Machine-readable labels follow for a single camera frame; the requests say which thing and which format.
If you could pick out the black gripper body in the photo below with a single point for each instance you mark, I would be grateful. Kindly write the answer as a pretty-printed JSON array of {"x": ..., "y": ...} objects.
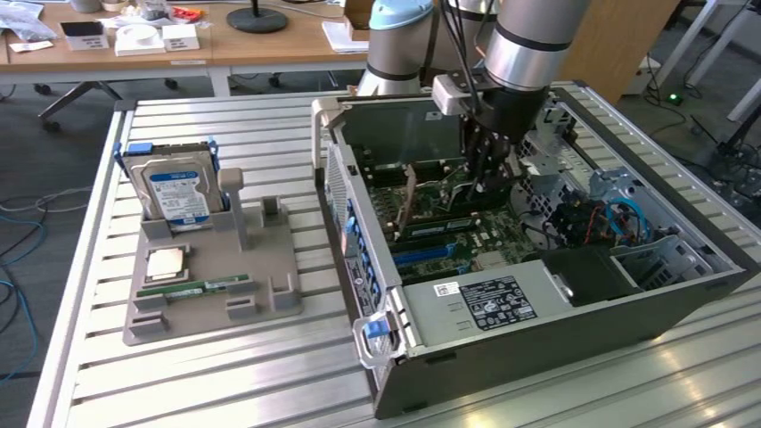
[{"x": 511, "y": 111}]

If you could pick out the graphics card with black fan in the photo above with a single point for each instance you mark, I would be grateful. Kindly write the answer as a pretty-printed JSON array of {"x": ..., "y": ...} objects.
[{"x": 408, "y": 196}]

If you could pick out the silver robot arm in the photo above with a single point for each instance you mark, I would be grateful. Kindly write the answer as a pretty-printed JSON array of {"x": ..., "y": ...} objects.
[{"x": 523, "y": 53}]

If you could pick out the metal drive cage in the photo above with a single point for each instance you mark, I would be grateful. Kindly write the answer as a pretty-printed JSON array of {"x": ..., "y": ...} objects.
[{"x": 553, "y": 183}]

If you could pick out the CPU socket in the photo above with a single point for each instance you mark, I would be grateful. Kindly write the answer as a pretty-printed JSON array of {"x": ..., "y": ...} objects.
[{"x": 433, "y": 206}]

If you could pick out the green motherboard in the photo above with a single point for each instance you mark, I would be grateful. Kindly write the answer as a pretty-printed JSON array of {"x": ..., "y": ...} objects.
[{"x": 493, "y": 232}]

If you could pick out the RAM stick with white label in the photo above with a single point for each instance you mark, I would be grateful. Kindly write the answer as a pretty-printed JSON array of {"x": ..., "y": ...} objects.
[{"x": 437, "y": 227}]

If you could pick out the white box on cabinet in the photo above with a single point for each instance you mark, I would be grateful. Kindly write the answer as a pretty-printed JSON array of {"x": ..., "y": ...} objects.
[{"x": 647, "y": 80}]

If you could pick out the wooden cabinet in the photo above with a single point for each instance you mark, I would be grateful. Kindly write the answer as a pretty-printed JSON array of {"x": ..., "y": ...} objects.
[{"x": 624, "y": 44}]

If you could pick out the device with green light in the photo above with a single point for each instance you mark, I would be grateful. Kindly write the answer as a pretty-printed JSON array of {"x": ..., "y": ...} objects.
[{"x": 673, "y": 97}]

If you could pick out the stack of white papers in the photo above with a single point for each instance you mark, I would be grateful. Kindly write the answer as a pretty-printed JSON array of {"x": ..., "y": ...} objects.
[{"x": 345, "y": 40}]

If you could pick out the grey power supply with label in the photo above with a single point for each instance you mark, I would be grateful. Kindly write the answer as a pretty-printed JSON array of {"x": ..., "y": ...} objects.
[{"x": 440, "y": 316}]

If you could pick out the brown cardboard box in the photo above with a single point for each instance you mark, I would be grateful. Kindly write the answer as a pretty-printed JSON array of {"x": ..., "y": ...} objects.
[{"x": 356, "y": 11}]

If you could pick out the metal disk bay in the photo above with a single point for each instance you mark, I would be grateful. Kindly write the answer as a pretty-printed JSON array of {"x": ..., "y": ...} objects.
[{"x": 672, "y": 263}]

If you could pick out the black stand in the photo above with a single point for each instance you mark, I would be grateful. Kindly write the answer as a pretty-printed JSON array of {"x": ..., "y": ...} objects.
[{"x": 731, "y": 147}]

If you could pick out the wooden desk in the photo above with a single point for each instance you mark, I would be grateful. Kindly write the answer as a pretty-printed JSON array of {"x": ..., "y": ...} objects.
[
  {"x": 71, "y": 60},
  {"x": 268, "y": 46}
]

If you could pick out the open black PC case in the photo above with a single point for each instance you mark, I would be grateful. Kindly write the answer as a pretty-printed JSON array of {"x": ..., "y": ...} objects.
[{"x": 535, "y": 365}]

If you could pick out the black round lamp base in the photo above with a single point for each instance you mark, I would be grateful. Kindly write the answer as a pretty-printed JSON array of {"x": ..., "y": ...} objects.
[{"x": 256, "y": 21}]

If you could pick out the grey parts rack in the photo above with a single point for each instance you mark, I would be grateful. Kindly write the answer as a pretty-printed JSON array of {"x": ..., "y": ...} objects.
[{"x": 208, "y": 249}]

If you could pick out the hard disk with blue carrier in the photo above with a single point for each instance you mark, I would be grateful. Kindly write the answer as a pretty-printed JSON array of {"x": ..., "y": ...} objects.
[{"x": 179, "y": 191}]

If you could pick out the green RAM stick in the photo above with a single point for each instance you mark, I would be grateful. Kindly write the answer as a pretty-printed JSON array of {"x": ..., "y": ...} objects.
[{"x": 191, "y": 286}]

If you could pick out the CPU chip with metal lid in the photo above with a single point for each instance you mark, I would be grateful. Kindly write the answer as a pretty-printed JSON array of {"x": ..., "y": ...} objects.
[{"x": 165, "y": 263}]

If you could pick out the small white box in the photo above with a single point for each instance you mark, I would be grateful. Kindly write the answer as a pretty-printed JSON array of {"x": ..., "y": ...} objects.
[{"x": 179, "y": 38}]

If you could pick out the red orange packet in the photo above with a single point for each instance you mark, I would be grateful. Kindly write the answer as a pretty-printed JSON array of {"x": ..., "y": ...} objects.
[{"x": 187, "y": 14}]

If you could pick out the white tape roll on box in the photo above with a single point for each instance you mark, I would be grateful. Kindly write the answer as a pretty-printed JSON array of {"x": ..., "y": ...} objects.
[{"x": 140, "y": 44}]

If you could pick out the dark bag of parts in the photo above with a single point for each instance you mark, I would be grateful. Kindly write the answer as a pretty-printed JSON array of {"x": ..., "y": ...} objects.
[{"x": 155, "y": 11}]

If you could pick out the black wheeled desk leg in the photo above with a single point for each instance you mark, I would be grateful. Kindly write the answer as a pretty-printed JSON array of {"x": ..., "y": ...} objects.
[{"x": 78, "y": 93}]

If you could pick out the beige tape roll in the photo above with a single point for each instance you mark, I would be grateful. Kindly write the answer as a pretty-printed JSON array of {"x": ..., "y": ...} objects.
[{"x": 114, "y": 5}]

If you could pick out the white box with black top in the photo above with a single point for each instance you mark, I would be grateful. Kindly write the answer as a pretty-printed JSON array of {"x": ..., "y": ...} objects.
[{"x": 86, "y": 42}]

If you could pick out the grey cup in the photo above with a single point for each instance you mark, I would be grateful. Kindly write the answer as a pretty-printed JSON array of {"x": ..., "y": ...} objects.
[{"x": 86, "y": 5}]

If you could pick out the white paper card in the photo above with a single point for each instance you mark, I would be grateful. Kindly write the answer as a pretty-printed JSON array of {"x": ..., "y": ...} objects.
[{"x": 30, "y": 46}]

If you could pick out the clear plastic bag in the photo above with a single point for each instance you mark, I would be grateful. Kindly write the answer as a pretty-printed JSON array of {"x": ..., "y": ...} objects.
[{"x": 24, "y": 22}]

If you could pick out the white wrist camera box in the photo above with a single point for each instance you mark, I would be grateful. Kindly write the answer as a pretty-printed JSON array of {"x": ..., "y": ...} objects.
[{"x": 448, "y": 96}]

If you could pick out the white desk frame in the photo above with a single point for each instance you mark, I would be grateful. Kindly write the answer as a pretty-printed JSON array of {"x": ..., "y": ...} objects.
[{"x": 720, "y": 44}]

